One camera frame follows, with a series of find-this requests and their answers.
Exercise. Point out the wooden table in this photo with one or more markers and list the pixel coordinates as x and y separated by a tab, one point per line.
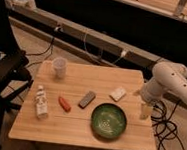
74	127

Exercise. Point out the orange carrot-shaped object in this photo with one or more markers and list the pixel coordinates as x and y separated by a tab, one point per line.
66	106

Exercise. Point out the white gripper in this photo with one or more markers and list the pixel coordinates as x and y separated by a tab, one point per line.
150	92

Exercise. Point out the white sponge block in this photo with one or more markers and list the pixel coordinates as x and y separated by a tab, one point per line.
118	93

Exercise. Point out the grey rectangular block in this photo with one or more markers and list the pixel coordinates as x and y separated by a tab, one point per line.
89	97

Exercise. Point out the black chair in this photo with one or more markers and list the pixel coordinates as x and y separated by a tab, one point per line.
12	67

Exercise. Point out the white plastic cup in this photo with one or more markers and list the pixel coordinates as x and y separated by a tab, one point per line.
59	65

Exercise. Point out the white glue bottle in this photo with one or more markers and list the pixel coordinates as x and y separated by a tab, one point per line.
41	103

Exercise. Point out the long metal rail beam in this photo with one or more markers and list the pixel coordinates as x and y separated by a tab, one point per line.
135	38

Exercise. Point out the green ceramic bowl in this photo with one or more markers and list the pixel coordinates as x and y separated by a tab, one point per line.
108	121

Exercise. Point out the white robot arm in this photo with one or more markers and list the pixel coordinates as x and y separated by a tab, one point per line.
166	76

